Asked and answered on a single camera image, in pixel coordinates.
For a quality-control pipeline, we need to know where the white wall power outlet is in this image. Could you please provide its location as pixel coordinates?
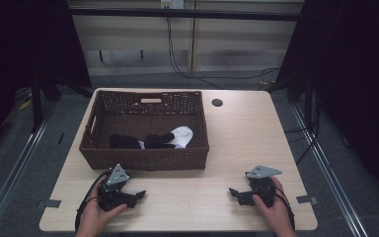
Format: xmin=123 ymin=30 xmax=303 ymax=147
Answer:
xmin=159 ymin=0 xmax=186 ymax=10

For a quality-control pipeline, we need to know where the right hand-held gripper cable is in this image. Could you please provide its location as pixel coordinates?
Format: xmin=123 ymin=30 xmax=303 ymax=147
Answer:
xmin=273 ymin=185 xmax=297 ymax=232

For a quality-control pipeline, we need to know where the black horizontal metal bar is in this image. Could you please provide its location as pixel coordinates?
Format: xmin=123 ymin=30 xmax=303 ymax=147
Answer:
xmin=68 ymin=7 xmax=302 ymax=23

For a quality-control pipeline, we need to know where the black curtain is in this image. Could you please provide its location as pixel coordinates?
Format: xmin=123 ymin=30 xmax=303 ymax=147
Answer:
xmin=269 ymin=0 xmax=379 ymax=206
xmin=0 ymin=0 xmax=93 ymax=159

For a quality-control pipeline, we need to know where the person's right hand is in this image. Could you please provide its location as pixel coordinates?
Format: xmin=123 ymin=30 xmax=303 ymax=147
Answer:
xmin=252 ymin=176 xmax=298 ymax=237

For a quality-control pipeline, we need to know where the grey tape strip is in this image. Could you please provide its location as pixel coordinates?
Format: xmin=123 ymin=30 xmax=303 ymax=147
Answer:
xmin=295 ymin=195 xmax=320 ymax=205
xmin=37 ymin=198 xmax=62 ymax=209

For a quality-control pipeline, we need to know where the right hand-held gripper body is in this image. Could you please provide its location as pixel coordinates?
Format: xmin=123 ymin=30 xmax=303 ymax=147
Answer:
xmin=243 ymin=165 xmax=283 ymax=208

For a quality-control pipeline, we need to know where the brown wicker basket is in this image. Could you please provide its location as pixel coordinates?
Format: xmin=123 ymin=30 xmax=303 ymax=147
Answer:
xmin=78 ymin=89 xmax=210 ymax=172

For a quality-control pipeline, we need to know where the metal floor rail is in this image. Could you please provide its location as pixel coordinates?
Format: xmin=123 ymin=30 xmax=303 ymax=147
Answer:
xmin=289 ymin=102 xmax=369 ymax=237
xmin=0 ymin=98 xmax=58 ymax=237

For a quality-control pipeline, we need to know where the black metal stand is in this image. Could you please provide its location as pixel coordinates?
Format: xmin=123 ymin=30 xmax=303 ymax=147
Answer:
xmin=30 ymin=77 xmax=44 ymax=134

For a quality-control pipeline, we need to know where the black wall cable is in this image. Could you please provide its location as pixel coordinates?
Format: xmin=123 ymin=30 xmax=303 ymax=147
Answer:
xmin=166 ymin=6 xmax=281 ymax=91

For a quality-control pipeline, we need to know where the yellow floor object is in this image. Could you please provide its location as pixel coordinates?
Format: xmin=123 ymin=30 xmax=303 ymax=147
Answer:
xmin=18 ymin=99 xmax=33 ymax=111

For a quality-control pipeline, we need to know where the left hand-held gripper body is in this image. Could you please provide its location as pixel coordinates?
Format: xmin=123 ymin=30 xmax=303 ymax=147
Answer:
xmin=97 ymin=163 xmax=138 ymax=212

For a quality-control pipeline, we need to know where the black sock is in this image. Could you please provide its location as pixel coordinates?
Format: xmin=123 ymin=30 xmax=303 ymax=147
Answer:
xmin=143 ymin=131 xmax=177 ymax=150
xmin=109 ymin=133 xmax=143 ymax=150

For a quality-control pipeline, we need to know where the person's left hand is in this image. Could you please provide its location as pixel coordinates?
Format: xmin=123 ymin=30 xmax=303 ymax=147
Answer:
xmin=75 ymin=188 xmax=128 ymax=237

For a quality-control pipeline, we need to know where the white sock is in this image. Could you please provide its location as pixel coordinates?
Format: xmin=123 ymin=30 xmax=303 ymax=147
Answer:
xmin=169 ymin=125 xmax=194 ymax=149

